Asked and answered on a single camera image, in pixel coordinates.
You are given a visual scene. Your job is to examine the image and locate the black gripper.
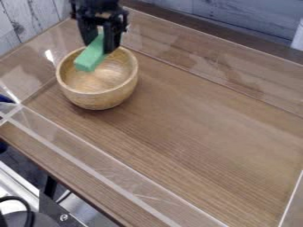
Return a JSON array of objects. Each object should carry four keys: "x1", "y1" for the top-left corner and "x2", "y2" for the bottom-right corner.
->
[{"x1": 70, "y1": 0, "x2": 130, "y2": 54}]

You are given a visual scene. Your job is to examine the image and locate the green rectangular block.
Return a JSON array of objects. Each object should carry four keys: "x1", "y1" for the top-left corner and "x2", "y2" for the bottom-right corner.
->
[{"x1": 74, "y1": 34, "x2": 106, "y2": 72}]

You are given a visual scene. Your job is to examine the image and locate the light brown wooden bowl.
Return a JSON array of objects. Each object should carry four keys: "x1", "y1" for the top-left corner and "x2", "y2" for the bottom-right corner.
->
[{"x1": 56, "y1": 47, "x2": 139, "y2": 110}]

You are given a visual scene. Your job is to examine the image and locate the clear acrylic tray walls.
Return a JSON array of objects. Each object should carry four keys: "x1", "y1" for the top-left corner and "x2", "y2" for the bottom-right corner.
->
[{"x1": 0, "y1": 5, "x2": 303, "y2": 227}]

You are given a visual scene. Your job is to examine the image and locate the black table leg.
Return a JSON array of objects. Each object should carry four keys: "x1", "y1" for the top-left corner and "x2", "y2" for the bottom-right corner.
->
[{"x1": 44, "y1": 176, "x2": 58, "y2": 199}]

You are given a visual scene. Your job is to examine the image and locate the metal bracket with screw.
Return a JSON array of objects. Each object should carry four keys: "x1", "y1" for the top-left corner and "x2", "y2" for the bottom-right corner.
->
[{"x1": 39, "y1": 193, "x2": 88, "y2": 227}]

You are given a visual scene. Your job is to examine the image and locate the black cable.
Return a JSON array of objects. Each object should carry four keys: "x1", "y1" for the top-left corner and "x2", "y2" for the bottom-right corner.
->
[{"x1": 0, "y1": 196, "x2": 36, "y2": 227}]

